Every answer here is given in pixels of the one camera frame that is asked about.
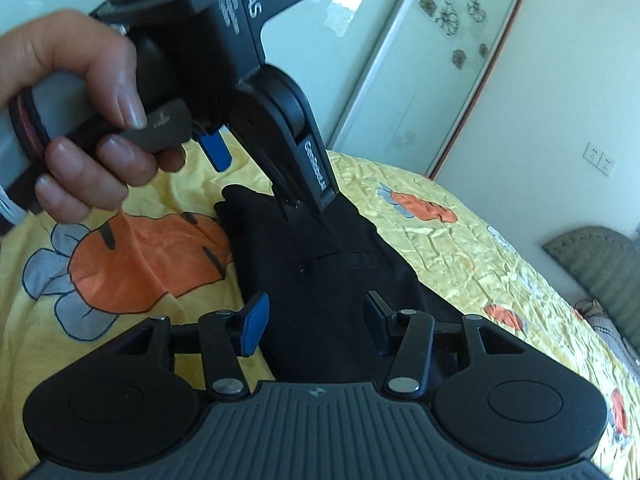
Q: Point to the white wall socket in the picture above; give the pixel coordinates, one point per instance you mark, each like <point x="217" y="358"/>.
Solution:
<point x="593" y="153"/>
<point x="607" y="164"/>

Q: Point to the person's left hand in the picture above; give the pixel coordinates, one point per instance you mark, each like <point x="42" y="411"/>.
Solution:
<point x="65" y="40"/>

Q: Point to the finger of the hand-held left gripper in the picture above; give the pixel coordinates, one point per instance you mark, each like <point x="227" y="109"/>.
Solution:
<point x="315" y="170"/>
<point x="215" y="152"/>

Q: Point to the green padded headboard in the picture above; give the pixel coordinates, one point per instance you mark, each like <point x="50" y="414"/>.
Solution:
<point x="595" y="255"/>

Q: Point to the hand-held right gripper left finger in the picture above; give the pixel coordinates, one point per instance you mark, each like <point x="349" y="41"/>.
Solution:
<point x="252" y="327"/>

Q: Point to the white sliding wardrobe door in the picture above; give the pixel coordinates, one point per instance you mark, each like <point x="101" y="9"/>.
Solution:
<point x="450" y="85"/>
<point x="350" y="35"/>

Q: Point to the grey patterned pillow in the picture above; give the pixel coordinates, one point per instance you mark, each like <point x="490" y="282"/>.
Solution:
<point x="607" y="332"/>

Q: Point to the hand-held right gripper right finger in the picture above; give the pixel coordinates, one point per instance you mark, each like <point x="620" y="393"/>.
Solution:
<point x="379" y="325"/>

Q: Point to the black pants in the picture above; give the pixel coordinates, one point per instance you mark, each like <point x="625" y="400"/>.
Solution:
<point x="320" y="280"/>

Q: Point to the yellow carrot printed blanket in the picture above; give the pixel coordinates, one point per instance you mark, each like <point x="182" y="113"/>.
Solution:
<point x="450" y="255"/>

